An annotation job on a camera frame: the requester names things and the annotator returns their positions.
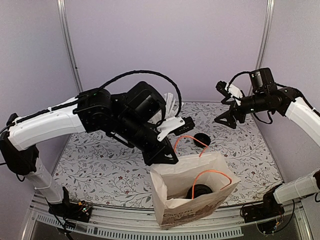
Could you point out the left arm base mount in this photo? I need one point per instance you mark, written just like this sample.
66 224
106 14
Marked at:
80 211

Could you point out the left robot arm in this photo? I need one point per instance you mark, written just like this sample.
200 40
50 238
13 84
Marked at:
138 118

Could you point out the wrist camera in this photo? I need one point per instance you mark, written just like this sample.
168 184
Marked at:
230 90
176 125

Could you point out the aluminium front rail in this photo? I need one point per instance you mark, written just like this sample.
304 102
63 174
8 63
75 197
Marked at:
115 223

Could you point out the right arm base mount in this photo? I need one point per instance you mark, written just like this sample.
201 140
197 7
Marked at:
262 212

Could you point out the left aluminium frame post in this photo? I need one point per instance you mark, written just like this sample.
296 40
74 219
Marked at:
61 7

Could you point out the right aluminium frame post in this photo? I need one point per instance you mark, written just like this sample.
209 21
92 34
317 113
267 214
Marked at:
265 33

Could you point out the white paper takeout bag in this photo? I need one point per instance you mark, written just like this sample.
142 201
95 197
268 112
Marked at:
170 184

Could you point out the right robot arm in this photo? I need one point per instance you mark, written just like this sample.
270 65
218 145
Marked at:
271 97

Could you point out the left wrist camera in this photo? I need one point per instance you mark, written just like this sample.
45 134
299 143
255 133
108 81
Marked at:
176 125

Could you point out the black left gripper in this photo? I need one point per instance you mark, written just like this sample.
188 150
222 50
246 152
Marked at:
157 156

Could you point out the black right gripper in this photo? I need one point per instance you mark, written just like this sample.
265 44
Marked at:
228 114

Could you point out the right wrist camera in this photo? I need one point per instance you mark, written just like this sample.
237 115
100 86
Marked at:
230 90

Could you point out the aluminium frame post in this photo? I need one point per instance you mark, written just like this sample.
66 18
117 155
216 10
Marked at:
61 7
265 33

